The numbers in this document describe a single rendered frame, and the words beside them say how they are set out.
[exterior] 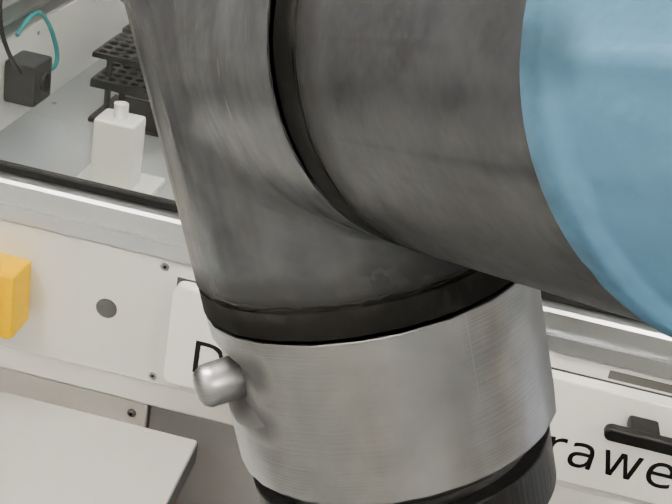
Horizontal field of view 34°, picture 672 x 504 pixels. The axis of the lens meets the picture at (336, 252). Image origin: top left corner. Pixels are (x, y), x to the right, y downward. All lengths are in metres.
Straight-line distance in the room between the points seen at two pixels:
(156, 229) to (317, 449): 0.86
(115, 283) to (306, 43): 0.96
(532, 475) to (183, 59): 0.12
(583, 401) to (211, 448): 0.40
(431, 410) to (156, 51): 0.09
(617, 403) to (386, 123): 0.93
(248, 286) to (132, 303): 0.91
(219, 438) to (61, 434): 0.16
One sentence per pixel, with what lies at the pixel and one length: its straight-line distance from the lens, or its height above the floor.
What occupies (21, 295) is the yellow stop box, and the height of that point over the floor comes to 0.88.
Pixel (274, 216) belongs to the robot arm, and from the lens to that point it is 0.21.
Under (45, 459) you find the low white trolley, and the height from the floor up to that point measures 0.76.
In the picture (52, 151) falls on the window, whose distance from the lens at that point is 1.11.
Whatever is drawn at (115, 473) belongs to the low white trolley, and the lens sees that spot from 1.11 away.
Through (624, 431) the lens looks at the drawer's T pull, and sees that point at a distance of 1.06.
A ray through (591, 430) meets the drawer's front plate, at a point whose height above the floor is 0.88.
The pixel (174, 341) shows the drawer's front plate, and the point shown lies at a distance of 1.11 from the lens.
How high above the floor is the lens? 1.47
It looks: 27 degrees down
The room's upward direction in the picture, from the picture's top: 11 degrees clockwise
